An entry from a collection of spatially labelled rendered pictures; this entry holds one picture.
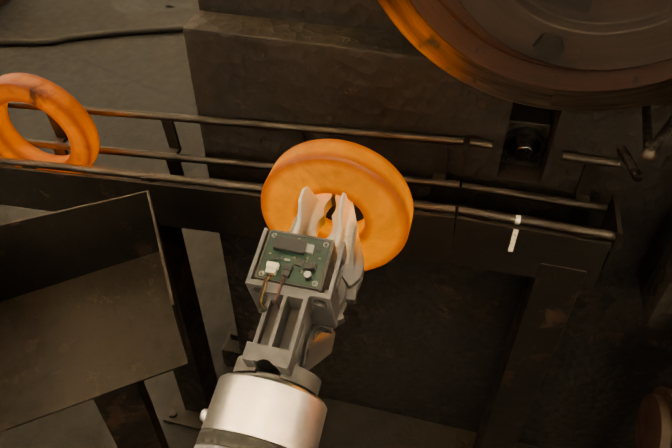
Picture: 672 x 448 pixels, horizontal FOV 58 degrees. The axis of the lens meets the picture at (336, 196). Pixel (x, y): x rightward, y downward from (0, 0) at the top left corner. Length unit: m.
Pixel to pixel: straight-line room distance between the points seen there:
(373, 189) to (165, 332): 0.37
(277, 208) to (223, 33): 0.32
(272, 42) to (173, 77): 1.72
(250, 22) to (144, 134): 1.40
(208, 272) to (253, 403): 1.24
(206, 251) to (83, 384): 0.98
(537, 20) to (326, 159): 0.22
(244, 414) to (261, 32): 0.53
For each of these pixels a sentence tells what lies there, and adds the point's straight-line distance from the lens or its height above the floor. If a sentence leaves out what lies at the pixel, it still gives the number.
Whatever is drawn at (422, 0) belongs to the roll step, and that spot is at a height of 0.99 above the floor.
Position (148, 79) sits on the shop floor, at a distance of 2.55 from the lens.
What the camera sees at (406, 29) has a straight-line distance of 0.67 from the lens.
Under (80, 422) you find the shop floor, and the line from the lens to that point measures 1.52.
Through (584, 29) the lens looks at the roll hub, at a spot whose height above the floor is 1.01.
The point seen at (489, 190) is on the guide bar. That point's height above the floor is 0.70.
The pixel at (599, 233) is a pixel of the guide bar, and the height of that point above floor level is 0.71.
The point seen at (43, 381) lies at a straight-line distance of 0.84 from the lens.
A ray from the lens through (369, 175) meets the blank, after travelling 0.56.
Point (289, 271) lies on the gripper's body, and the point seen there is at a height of 0.88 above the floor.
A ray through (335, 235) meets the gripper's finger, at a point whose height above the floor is 0.84.
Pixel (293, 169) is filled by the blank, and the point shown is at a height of 0.88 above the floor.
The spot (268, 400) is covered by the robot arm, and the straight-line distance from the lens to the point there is 0.46.
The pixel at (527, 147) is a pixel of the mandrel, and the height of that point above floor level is 0.75.
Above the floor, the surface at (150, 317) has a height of 0.61.
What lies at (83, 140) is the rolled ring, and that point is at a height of 0.71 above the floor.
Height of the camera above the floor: 1.25
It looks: 42 degrees down
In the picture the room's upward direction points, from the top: straight up
